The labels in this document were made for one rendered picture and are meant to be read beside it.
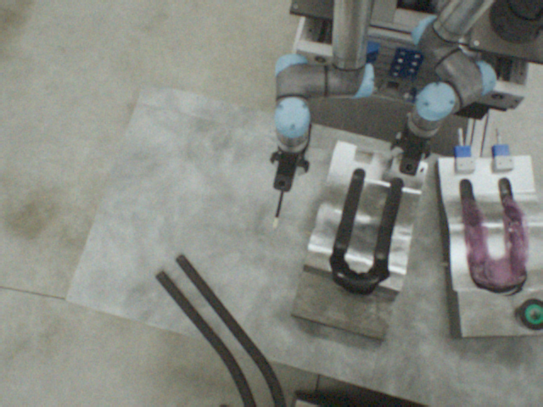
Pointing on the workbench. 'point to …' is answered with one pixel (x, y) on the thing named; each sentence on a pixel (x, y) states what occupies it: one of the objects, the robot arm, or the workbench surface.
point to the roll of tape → (529, 315)
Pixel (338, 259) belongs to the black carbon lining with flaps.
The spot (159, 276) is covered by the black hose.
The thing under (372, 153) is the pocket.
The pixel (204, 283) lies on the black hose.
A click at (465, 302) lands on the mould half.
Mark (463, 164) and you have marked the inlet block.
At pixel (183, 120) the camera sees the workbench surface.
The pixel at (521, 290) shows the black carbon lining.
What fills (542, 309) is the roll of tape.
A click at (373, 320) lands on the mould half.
